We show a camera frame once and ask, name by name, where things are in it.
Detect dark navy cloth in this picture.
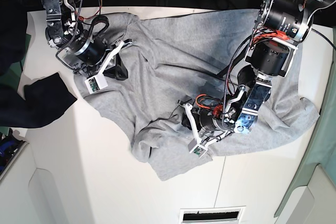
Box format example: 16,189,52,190
1,0,77,129

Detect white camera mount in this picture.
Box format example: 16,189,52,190
85,39,133,94
178,100,232,158

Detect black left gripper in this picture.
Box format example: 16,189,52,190
181,103,231,134

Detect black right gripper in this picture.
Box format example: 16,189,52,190
70,38,128,80

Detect blue objects in bin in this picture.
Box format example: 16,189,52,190
0,128,24,173

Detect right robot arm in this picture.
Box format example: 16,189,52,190
41,0,128,81

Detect grey t-shirt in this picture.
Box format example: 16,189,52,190
74,9,319,181

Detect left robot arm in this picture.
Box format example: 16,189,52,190
182,0,335,134

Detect white vent slot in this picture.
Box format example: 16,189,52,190
178,206,246,224

